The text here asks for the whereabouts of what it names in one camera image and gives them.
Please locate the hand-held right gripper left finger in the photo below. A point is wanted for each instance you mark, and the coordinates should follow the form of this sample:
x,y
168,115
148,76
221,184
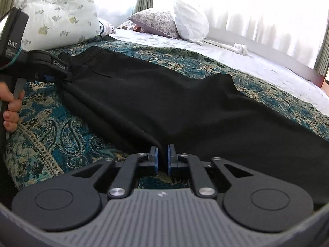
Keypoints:
x,y
155,159

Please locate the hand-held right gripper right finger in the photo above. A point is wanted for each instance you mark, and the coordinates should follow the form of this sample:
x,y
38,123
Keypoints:
x,y
170,159

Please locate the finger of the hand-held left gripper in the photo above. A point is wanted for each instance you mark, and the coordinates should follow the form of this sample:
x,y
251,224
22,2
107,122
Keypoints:
x,y
48,61

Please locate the black pants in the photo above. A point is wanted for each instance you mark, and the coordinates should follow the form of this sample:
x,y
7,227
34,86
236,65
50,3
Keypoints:
x,y
180,103

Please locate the person's left hand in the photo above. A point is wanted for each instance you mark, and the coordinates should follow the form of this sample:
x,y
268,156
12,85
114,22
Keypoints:
x,y
11,108

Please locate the white floral duvet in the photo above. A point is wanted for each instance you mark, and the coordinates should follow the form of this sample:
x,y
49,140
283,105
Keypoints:
x,y
59,18

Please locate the teal paisley blanket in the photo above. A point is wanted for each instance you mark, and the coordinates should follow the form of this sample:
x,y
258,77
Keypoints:
x,y
64,139

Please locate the purple floral pillow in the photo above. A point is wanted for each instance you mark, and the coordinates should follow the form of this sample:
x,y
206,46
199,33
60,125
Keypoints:
x,y
155,22

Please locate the white bed sheet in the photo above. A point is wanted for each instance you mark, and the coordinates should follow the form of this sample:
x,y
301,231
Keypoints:
x,y
231,59

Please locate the white pillow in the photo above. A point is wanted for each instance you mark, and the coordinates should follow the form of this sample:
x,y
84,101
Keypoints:
x,y
190,22

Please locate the white sheer curtain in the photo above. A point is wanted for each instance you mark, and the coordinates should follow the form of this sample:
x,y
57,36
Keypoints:
x,y
244,12

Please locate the wooden bed frame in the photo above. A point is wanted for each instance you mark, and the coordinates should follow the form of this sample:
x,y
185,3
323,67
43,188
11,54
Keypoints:
x,y
317,78

